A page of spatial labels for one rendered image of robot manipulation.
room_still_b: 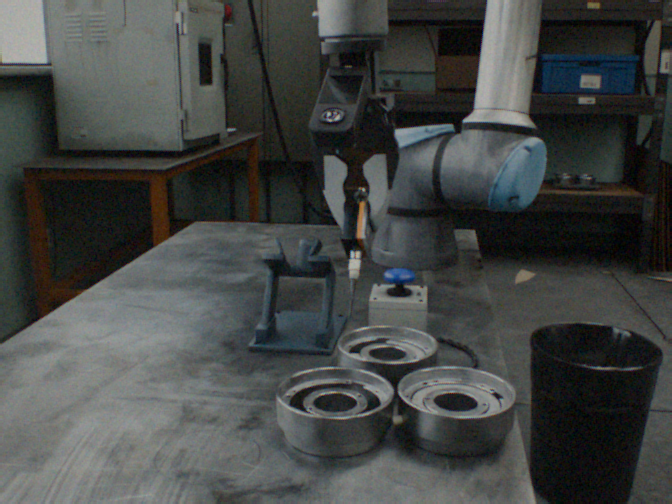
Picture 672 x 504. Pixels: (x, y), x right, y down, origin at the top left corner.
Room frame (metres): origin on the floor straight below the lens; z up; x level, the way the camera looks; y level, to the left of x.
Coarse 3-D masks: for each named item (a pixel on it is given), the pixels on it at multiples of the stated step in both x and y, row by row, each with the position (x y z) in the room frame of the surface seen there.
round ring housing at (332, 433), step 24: (288, 384) 0.60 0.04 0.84; (384, 384) 0.60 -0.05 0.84; (288, 408) 0.54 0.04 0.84; (312, 408) 0.57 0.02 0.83; (336, 408) 0.60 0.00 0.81; (360, 408) 0.56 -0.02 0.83; (384, 408) 0.55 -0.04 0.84; (288, 432) 0.54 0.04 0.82; (312, 432) 0.53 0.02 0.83; (336, 432) 0.52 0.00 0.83; (360, 432) 0.53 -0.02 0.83; (384, 432) 0.56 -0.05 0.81; (336, 456) 0.53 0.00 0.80
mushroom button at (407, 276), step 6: (390, 270) 0.85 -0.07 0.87; (396, 270) 0.85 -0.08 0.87; (402, 270) 0.85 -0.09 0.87; (408, 270) 0.85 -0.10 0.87; (384, 276) 0.84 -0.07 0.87; (390, 276) 0.84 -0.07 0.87; (396, 276) 0.83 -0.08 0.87; (402, 276) 0.83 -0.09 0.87; (408, 276) 0.83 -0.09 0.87; (414, 276) 0.84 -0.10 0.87; (390, 282) 0.83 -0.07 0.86; (396, 282) 0.83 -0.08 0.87; (402, 282) 0.83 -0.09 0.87; (408, 282) 0.83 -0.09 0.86; (396, 288) 0.84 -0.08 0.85; (402, 288) 0.84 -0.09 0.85
